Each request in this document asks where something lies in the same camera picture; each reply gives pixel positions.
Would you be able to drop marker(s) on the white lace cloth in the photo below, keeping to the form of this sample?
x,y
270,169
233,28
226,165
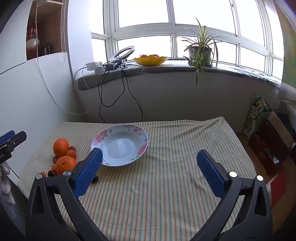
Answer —
x,y
288,92

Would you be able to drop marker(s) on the white window frame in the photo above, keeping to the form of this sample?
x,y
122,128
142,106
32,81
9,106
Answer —
x,y
171,29

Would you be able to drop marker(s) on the red box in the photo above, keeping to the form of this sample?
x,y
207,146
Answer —
x,y
277,188

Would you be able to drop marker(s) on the round orange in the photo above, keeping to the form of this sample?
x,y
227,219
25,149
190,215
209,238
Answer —
x,y
66,165

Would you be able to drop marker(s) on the grey windowsill cover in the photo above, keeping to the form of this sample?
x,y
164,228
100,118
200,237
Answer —
x,y
161,69

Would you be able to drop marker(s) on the white power adapters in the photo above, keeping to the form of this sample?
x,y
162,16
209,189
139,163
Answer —
x,y
94,67

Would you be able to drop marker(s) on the oval orange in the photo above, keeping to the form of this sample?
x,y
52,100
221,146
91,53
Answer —
x,y
61,147

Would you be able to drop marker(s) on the black power adapter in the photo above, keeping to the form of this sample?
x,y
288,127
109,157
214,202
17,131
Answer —
x,y
108,66

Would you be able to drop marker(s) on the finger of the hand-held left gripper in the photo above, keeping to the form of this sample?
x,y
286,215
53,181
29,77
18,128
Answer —
x,y
17,140
7,136

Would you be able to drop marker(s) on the floral white plate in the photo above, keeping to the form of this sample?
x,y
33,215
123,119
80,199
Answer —
x,y
120,146

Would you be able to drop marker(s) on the potted spider plant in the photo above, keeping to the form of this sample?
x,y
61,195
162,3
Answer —
x,y
200,54

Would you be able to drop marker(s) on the green printed bag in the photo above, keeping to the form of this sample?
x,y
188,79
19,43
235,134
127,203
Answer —
x,y
254,118

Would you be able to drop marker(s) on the person's left hand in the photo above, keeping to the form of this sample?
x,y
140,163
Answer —
x,y
5,190

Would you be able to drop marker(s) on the white cabinet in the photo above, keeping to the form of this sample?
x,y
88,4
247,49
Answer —
x,y
25,97

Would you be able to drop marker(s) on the small tangerine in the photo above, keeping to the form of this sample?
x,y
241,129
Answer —
x,y
71,154

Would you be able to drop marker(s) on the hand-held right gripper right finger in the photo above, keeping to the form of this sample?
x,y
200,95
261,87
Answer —
x,y
211,173

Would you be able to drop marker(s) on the dark grape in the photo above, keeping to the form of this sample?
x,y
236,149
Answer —
x,y
95,179

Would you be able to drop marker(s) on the red vase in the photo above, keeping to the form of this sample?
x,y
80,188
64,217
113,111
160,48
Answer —
x,y
32,44

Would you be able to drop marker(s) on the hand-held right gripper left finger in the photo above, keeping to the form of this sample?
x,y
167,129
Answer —
x,y
89,171

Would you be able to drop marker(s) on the cardboard box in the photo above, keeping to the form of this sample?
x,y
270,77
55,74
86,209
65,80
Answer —
x,y
275,143

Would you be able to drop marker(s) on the wooden shelf niche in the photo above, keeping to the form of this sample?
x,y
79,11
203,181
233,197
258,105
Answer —
x,y
50,30

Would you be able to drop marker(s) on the striped tablecloth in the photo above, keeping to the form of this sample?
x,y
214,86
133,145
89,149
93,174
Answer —
x,y
157,185

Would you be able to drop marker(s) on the yellow wavy bowl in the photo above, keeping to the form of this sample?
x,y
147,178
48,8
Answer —
x,y
150,61

